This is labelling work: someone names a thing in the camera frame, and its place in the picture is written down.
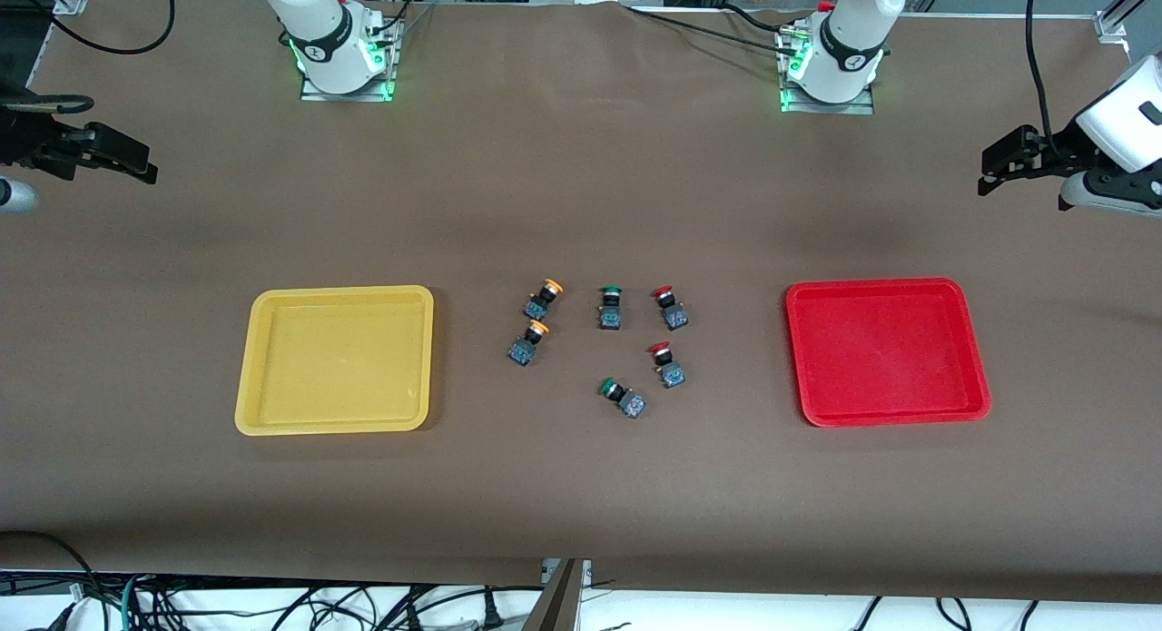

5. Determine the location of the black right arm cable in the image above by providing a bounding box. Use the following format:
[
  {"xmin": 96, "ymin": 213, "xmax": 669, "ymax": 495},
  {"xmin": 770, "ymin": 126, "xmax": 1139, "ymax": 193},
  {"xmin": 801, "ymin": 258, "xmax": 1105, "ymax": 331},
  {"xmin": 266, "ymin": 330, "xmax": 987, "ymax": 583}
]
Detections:
[{"xmin": 53, "ymin": 0, "xmax": 176, "ymax": 56}]

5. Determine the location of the yellow plastic tray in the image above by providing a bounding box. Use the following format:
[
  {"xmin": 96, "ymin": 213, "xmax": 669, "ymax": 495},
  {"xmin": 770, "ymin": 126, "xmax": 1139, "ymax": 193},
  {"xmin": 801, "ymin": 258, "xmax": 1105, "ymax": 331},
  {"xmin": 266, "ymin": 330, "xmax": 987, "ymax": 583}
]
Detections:
[{"xmin": 234, "ymin": 285, "xmax": 435, "ymax": 437}]

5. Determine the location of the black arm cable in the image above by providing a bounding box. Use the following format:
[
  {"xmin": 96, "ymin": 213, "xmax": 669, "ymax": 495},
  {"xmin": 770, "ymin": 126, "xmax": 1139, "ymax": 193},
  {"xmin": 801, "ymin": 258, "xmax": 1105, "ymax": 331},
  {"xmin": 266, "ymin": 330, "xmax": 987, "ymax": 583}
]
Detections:
[
  {"xmin": 53, "ymin": 0, "xmax": 176, "ymax": 56},
  {"xmin": 1025, "ymin": 0, "xmax": 1063, "ymax": 160}
]

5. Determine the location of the red push button switch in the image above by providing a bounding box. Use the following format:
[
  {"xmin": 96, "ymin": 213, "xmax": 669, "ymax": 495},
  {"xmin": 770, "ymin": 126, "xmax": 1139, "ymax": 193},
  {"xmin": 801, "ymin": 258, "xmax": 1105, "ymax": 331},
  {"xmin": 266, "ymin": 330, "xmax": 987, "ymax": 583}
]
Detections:
[
  {"xmin": 652, "ymin": 286, "xmax": 690, "ymax": 331},
  {"xmin": 648, "ymin": 341, "xmax": 687, "ymax": 389}
]

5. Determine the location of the black cable on mat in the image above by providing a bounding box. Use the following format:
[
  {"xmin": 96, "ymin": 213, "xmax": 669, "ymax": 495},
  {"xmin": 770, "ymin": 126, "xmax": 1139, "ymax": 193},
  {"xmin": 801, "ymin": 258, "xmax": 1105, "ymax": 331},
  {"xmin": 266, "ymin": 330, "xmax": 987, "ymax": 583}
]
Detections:
[{"xmin": 625, "ymin": 3, "xmax": 802, "ymax": 53}]

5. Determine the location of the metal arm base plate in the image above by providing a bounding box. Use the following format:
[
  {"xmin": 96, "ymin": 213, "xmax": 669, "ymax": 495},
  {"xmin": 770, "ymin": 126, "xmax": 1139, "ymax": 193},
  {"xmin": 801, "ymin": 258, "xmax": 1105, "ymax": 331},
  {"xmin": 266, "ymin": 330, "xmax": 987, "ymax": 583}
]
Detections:
[
  {"xmin": 300, "ymin": 15, "xmax": 401, "ymax": 104},
  {"xmin": 777, "ymin": 25, "xmax": 878, "ymax": 115}
]

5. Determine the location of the brown table mat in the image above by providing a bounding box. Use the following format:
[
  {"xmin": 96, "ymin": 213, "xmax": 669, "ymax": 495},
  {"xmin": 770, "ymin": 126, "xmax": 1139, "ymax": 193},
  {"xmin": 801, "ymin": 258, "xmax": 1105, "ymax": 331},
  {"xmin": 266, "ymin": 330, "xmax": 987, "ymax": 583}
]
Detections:
[{"xmin": 0, "ymin": 0, "xmax": 1162, "ymax": 605}]

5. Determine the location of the yellow push button switch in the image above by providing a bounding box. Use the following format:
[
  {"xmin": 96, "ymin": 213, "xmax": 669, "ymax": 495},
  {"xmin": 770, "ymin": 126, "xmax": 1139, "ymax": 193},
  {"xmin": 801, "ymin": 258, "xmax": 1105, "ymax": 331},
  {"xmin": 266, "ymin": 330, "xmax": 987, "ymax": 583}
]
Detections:
[
  {"xmin": 524, "ymin": 278, "xmax": 565, "ymax": 321},
  {"xmin": 507, "ymin": 320, "xmax": 550, "ymax": 368}
]

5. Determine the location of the red plastic tray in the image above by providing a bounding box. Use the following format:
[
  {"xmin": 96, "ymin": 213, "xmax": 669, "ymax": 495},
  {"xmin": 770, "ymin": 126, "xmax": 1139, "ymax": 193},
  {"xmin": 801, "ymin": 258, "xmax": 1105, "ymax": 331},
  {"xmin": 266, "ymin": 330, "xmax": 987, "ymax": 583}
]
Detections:
[{"xmin": 785, "ymin": 278, "xmax": 992, "ymax": 429}]

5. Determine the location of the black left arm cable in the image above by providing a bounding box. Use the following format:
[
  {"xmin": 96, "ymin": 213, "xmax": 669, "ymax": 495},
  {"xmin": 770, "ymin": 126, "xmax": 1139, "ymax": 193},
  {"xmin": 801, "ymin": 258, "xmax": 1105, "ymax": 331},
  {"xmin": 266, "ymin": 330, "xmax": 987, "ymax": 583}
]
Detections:
[{"xmin": 1025, "ymin": 0, "xmax": 1063, "ymax": 160}]

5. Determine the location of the green floor cable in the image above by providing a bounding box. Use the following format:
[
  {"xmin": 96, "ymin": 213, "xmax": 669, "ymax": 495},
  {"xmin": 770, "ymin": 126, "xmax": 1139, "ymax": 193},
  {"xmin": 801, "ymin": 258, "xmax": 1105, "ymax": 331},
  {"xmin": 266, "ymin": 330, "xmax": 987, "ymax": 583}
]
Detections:
[{"xmin": 120, "ymin": 572, "xmax": 151, "ymax": 631}]

